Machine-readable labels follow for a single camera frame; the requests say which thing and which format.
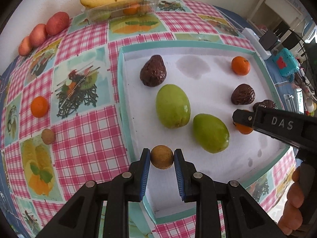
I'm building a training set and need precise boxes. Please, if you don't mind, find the black power adapter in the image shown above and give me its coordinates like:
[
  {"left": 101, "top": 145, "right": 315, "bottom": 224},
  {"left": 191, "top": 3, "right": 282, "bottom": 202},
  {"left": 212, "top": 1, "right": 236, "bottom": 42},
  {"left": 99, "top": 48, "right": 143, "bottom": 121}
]
[{"left": 259, "top": 31, "right": 281, "bottom": 51}]

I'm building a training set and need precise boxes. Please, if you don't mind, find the teal toy with red patch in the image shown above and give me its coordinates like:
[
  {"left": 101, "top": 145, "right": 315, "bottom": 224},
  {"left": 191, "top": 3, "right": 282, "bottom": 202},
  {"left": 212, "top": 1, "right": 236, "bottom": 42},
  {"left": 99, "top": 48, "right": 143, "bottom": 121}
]
[{"left": 272, "top": 48, "right": 301, "bottom": 77}]

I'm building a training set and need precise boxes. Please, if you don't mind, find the large dark brown avocado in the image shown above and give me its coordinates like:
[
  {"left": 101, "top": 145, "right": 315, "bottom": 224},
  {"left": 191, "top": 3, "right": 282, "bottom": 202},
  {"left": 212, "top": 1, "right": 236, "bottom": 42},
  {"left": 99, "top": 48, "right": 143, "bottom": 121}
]
[{"left": 140, "top": 55, "right": 167, "bottom": 88}]

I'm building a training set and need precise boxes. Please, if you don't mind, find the green mango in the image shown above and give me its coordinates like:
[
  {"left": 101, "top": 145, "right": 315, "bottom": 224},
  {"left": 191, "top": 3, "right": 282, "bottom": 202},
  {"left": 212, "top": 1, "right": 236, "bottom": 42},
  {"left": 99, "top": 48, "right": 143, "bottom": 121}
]
[{"left": 193, "top": 113, "right": 230, "bottom": 154}]

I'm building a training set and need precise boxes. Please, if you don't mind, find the plaid printed tablecloth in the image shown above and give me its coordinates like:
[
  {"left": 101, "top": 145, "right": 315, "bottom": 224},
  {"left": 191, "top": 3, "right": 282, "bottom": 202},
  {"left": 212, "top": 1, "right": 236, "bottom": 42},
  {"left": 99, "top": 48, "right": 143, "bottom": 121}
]
[{"left": 0, "top": 0, "right": 298, "bottom": 238}]

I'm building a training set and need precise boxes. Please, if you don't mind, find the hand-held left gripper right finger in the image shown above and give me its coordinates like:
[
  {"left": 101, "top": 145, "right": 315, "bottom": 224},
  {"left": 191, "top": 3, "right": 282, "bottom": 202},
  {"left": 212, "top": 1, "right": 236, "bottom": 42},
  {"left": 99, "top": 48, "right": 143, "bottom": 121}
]
[{"left": 173, "top": 149, "right": 285, "bottom": 238}]

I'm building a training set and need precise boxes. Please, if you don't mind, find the person's right hand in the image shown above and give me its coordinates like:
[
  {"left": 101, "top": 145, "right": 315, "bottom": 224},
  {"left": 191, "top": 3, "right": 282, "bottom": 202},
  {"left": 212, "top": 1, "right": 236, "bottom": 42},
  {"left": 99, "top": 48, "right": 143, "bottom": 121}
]
[{"left": 277, "top": 166, "right": 305, "bottom": 234}]

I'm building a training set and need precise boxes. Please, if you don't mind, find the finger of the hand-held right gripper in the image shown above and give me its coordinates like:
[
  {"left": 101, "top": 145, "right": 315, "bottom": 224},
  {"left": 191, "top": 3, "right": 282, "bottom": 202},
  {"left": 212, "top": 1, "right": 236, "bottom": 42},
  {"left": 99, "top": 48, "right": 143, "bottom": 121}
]
[{"left": 232, "top": 108, "right": 257, "bottom": 130}]

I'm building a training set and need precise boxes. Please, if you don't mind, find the orange mandarin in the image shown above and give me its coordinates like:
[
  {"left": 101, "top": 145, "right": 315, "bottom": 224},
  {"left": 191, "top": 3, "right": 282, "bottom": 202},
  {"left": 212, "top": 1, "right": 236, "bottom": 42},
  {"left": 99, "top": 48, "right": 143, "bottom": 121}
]
[
  {"left": 234, "top": 109, "right": 254, "bottom": 135},
  {"left": 31, "top": 96, "right": 49, "bottom": 118},
  {"left": 231, "top": 56, "right": 250, "bottom": 75}
]

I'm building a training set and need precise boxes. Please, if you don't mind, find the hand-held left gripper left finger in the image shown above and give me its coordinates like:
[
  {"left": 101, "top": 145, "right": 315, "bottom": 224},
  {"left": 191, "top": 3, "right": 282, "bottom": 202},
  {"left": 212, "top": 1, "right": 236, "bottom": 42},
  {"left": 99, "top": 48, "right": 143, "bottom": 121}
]
[{"left": 37, "top": 148, "right": 151, "bottom": 238}]

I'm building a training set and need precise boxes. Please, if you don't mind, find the white shelf unit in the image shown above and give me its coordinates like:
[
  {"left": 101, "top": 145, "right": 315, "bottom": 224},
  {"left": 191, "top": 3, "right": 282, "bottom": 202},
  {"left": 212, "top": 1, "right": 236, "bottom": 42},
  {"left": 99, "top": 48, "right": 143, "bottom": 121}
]
[{"left": 246, "top": 0, "right": 310, "bottom": 30}]

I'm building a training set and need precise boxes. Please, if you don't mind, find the clear plastic clamshell container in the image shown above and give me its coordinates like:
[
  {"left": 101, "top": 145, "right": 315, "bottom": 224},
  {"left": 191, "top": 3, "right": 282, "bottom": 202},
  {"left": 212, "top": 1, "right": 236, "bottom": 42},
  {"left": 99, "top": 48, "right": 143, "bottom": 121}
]
[{"left": 87, "top": 0, "right": 160, "bottom": 25}]

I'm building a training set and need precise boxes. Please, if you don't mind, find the white tray with teal rim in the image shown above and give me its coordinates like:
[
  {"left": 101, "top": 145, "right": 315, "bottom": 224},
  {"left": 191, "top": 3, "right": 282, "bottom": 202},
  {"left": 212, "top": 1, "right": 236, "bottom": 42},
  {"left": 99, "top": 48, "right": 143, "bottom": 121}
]
[{"left": 117, "top": 45, "right": 289, "bottom": 225}]

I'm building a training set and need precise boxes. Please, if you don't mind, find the white power strip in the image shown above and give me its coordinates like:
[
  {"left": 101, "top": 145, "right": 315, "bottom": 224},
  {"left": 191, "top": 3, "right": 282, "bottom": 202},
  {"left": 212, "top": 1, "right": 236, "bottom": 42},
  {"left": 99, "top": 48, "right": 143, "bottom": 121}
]
[{"left": 241, "top": 27, "right": 271, "bottom": 60}]

